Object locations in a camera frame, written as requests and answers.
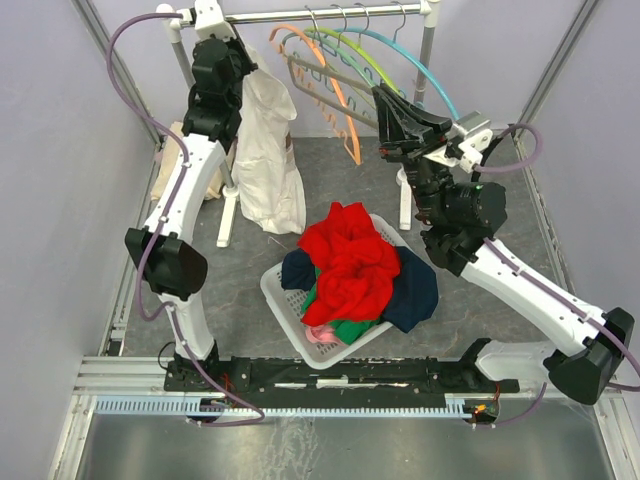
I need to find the grey hanger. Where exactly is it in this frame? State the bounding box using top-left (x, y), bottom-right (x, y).
top-left (287, 53), bottom-right (381, 129)

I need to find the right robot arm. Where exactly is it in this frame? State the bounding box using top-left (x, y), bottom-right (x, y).
top-left (372, 84), bottom-right (639, 405)

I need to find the pink t shirt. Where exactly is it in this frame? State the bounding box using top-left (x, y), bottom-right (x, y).
top-left (305, 324), bottom-right (341, 345)

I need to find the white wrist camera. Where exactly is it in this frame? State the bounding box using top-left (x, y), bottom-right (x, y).
top-left (178, 0), bottom-right (238, 41)
top-left (424, 111), bottom-right (493, 173)

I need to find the folded beige cloth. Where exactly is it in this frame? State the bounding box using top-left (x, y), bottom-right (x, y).
top-left (150, 136), bottom-right (224, 202)

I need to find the mint green hanger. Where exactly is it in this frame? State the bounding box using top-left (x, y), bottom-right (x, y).
top-left (279, 3), bottom-right (386, 116)

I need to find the light blue cable duct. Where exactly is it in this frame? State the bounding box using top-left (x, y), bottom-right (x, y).
top-left (94, 395), bottom-right (473, 420)

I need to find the teal blue hanger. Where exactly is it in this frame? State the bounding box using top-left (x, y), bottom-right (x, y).
top-left (339, 1), bottom-right (460, 120)

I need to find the red t shirt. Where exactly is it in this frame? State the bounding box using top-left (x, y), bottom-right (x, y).
top-left (298, 202), bottom-right (401, 327)

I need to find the green t shirt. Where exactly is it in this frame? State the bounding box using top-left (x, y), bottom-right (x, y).
top-left (299, 287), bottom-right (386, 347)

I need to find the navy blue t shirt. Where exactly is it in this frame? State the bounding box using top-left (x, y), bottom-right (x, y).
top-left (281, 246), bottom-right (439, 333)

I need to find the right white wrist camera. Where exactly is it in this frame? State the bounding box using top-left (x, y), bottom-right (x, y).
top-left (424, 111), bottom-right (493, 173)

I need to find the orange hanger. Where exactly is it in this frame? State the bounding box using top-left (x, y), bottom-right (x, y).
top-left (268, 3), bottom-right (364, 166)

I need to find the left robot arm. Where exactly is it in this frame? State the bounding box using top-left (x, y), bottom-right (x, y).
top-left (125, 38), bottom-right (257, 390)

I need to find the yellow green hanger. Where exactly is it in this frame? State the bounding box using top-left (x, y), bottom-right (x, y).
top-left (304, 2), bottom-right (406, 98)

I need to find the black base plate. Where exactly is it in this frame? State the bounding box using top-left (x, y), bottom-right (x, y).
top-left (164, 355), bottom-right (521, 409)

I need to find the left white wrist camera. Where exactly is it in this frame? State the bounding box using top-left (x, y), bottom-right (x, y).
top-left (178, 0), bottom-right (238, 41)

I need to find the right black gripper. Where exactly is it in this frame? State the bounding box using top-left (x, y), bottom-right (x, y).
top-left (371, 84), bottom-right (453, 227)

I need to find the silver clothes rack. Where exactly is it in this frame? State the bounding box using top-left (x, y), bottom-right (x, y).
top-left (155, 0), bottom-right (444, 249)

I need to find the white t shirt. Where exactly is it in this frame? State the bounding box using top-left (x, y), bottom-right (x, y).
top-left (232, 46), bottom-right (306, 234)

